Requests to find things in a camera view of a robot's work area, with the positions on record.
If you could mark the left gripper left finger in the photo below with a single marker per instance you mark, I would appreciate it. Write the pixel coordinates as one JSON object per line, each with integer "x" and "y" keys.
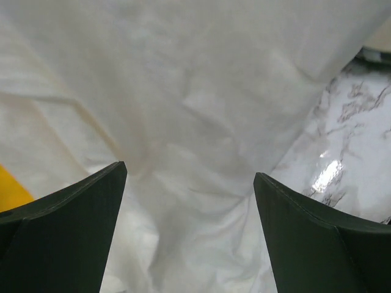
{"x": 61, "y": 242}

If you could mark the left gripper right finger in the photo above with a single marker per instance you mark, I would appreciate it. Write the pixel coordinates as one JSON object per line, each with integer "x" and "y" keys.
{"x": 315, "y": 248}

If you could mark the yellow plastic tray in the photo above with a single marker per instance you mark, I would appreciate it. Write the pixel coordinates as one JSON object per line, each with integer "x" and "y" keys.
{"x": 12, "y": 193}

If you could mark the white tank top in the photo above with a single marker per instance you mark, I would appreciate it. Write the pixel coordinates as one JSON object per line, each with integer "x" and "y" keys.
{"x": 194, "y": 96}

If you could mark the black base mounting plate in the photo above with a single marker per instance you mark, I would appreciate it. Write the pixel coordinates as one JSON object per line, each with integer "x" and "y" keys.
{"x": 374, "y": 55}

